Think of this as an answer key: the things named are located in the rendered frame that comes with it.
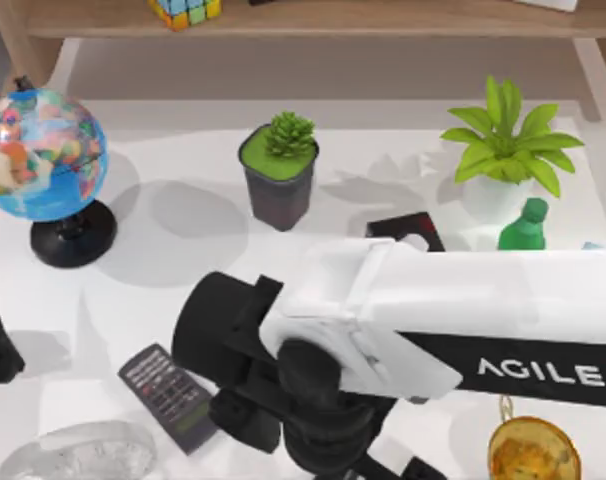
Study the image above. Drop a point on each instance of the black calculator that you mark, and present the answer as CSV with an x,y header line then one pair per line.
x,y
169,400

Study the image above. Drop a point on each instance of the transparent glass dish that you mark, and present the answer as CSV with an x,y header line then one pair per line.
x,y
78,452

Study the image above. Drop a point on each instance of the succulent in dark grey pot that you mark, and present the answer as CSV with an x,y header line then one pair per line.
x,y
278,185

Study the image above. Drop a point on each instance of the black and red box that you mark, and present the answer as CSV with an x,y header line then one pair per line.
x,y
400,227

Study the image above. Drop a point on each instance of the golden trophy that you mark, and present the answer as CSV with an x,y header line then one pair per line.
x,y
533,450

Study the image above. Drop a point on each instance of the globe with black stand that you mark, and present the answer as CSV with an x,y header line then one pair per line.
x,y
40,155

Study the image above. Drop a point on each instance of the green bottle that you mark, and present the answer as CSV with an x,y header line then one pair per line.
x,y
524,232

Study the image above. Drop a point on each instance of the leafy plant in white pot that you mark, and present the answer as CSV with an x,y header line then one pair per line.
x,y
505,150

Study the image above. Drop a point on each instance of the small light blue object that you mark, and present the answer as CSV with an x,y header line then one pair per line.
x,y
593,246

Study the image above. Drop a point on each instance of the wooden shelf unit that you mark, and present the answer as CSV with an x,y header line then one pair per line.
x,y
333,27

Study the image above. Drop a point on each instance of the multicoloured puzzle cube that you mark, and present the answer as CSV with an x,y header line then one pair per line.
x,y
180,11

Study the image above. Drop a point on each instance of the small black object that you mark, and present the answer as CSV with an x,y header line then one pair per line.
x,y
261,1

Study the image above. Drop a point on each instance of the white object on shelf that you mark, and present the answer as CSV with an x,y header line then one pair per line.
x,y
550,3

